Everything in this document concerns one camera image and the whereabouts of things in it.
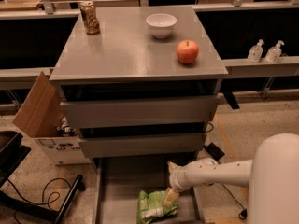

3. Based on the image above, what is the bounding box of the open cardboard box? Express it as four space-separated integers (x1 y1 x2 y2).
13 72 90 165

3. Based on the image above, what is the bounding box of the grey top drawer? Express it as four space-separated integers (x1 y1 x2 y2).
61 95 218 128

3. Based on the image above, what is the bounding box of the black chair base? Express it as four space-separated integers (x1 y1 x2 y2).
0 130 86 224

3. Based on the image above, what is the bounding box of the grey middle drawer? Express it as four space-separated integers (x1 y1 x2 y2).
79 133 206 158

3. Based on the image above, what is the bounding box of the clear pump bottle left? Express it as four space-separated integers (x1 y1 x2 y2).
248 39 264 63

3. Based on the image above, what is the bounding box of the red apple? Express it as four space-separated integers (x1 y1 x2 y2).
176 40 199 64

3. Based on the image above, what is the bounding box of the black adapter cable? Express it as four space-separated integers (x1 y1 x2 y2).
218 182 249 220

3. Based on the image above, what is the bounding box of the gold patterned drink can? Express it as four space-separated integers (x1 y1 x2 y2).
79 1 100 35

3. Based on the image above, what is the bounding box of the clear pump bottle right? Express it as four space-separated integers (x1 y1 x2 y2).
265 40 284 63

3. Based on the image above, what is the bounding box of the grey open bottom drawer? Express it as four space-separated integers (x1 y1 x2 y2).
92 154 204 224

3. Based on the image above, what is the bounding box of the white ceramic bowl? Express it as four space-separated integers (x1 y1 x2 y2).
146 13 177 39

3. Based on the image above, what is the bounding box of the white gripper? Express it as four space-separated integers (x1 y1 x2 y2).
163 161 191 207

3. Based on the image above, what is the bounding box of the grey metal railing shelf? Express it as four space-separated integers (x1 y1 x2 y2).
0 0 299 91

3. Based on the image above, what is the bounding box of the green rice chip bag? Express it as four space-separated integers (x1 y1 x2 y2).
136 190 178 224

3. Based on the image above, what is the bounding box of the black power adapter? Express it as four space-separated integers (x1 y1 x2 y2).
204 143 225 161

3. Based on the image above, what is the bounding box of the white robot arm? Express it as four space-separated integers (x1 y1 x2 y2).
163 133 299 224

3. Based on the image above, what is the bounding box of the grey drawer cabinet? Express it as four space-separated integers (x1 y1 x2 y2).
50 7 227 224

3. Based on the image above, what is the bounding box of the black floor cable left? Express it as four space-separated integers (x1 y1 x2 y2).
6 177 73 224

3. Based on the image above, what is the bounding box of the clear pump bottle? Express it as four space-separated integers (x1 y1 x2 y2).
248 39 264 63
265 40 284 63

